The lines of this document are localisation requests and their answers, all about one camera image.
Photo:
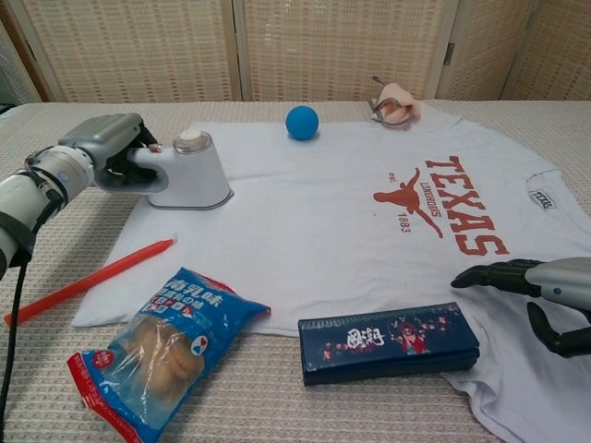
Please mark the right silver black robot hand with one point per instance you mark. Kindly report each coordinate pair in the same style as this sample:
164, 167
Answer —
554, 277

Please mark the pink plush hair clip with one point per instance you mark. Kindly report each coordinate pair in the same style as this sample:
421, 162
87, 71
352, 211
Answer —
397, 104

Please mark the blue cookie snack bag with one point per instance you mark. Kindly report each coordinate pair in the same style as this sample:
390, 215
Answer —
184, 323

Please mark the white handheld steam iron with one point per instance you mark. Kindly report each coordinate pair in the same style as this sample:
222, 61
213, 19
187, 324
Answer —
198, 175

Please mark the beige woven tablecloth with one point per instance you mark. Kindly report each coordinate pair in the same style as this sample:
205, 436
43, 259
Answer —
323, 415

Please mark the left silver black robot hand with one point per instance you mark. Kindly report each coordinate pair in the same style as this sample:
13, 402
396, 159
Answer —
104, 131

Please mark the dark blue pencil case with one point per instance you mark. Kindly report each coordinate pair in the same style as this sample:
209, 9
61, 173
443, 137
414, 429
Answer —
388, 341

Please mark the white Texas Longhorns t-shirt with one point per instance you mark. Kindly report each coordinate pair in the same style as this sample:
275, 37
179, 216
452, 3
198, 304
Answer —
323, 231

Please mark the red candle stick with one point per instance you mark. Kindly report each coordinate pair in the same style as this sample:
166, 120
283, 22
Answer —
92, 279

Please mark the blue rubber ball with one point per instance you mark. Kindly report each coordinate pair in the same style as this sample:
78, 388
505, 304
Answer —
302, 123

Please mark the woven folding screen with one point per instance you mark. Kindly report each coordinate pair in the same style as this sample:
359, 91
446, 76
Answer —
323, 46

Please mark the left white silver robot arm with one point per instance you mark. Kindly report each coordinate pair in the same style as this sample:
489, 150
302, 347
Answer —
51, 177

